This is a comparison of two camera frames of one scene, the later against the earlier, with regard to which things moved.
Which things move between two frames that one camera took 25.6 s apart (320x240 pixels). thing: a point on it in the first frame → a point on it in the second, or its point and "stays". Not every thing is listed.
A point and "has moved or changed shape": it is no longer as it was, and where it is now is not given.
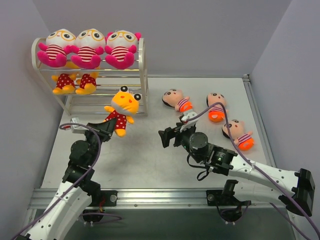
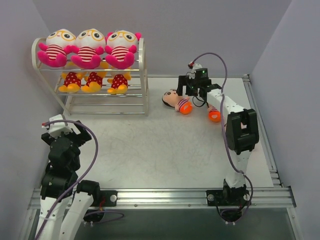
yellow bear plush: x=87 y=83 has moved or changed shape
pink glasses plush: x=121 y=47 stays
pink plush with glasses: x=59 y=43 stays
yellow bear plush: x=125 y=104 → x=119 y=83
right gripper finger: x=168 y=134 → x=182 y=81
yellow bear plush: x=65 y=84 has moved or changed shape
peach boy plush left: x=175 y=98 stays
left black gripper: x=99 y=130 → x=81 y=135
